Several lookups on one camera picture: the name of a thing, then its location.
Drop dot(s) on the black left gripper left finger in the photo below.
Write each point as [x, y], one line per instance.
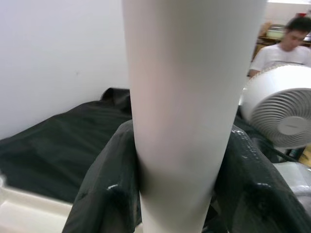
[107, 182]

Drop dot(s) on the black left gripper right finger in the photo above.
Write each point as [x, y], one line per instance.
[255, 189]

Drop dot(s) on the white plastic table top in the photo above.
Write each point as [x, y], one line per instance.
[24, 213]

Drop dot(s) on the white plastic table leg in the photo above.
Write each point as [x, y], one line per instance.
[182, 97]

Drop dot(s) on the yellow cardboard box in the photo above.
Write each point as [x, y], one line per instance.
[306, 156]

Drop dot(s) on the black fabric table cover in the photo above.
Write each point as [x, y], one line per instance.
[48, 145]

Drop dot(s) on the white round fan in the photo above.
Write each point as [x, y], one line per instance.
[279, 116]

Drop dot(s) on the man in white t-shirt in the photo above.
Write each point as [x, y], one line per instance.
[279, 53]

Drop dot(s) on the wooden shelf unit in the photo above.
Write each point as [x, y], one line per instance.
[269, 31]

